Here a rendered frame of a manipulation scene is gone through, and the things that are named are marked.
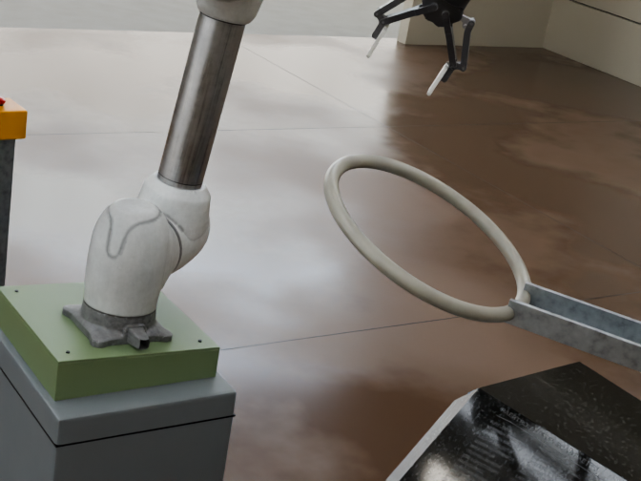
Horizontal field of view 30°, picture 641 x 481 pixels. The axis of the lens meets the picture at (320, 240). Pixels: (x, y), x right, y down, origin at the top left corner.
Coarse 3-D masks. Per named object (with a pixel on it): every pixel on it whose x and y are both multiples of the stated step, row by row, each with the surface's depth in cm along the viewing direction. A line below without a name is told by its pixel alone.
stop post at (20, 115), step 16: (0, 112) 311; (16, 112) 314; (0, 128) 313; (16, 128) 316; (0, 144) 317; (0, 160) 319; (0, 176) 321; (0, 192) 322; (0, 208) 324; (0, 224) 326; (0, 240) 328; (0, 256) 330; (0, 272) 332
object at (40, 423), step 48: (0, 336) 258; (0, 384) 258; (192, 384) 252; (0, 432) 260; (48, 432) 236; (96, 432) 237; (144, 432) 243; (192, 432) 250; (0, 480) 262; (48, 480) 237; (96, 480) 241; (144, 480) 248; (192, 480) 255
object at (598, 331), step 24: (528, 288) 242; (528, 312) 232; (552, 312) 241; (576, 312) 239; (600, 312) 237; (552, 336) 231; (576, 336) 229; (600, 336) 227; (624, 336) 236; (624, 360) 226
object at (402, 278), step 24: (336, 168) 241; (384, 168) 257; (408, 168) 260; (336, 192) 233; (456, 192) 262; (336, 216) 228; (480, 216) 260; (360, 240) 224; (504, 240) 257; (384, 264) 222; (408, 288) 221; (432, 288) 222; (456, 312) 224; (480, 312) 226; (504, 312) 230
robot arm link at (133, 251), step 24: (120, 216) 241; (144, 216) 242; (96, 240) 243; (120, 240) 240; (144, 240) 241; (168, 240) 247; (96, 264) 243; (120, 264) 241; (144, 264) 242; (168, 264) 250; (96, 288) 244; (120, 288) 242; (144, 288) 244; (120, 312) 244; (144, 312) 247
